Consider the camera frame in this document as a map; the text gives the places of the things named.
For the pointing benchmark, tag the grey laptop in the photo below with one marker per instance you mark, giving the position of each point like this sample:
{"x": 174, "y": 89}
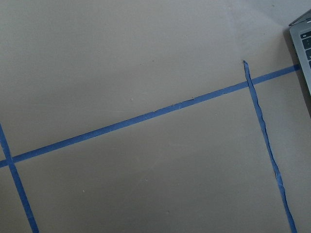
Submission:
{"x": 300, "y": 31}

